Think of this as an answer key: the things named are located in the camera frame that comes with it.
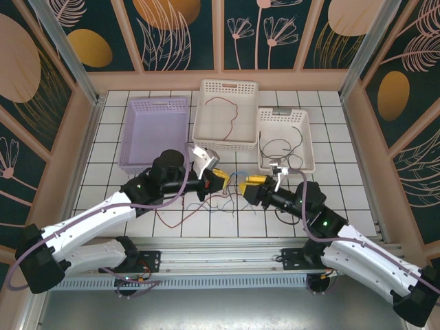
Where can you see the purple plastic basket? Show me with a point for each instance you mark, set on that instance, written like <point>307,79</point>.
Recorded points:
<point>154,127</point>

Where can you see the aluminium side rail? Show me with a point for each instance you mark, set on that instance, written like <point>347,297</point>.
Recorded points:
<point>364,165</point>
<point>79,165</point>

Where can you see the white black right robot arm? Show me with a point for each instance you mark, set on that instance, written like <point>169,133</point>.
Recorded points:
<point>371,264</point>

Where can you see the aluminium frame post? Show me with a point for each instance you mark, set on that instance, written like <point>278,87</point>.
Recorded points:
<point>65,51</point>
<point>366,51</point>

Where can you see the grey metal base sheet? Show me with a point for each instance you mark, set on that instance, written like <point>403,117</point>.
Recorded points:
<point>220,309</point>

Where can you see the large white plastic basket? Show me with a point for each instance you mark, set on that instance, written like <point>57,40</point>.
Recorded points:
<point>216,120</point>

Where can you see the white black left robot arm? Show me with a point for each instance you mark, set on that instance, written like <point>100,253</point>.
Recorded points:
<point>93,216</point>

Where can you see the small white plastic basket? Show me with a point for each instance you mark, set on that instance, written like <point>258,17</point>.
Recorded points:
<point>282,127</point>

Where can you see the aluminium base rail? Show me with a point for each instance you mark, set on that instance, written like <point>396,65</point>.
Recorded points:
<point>220,256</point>

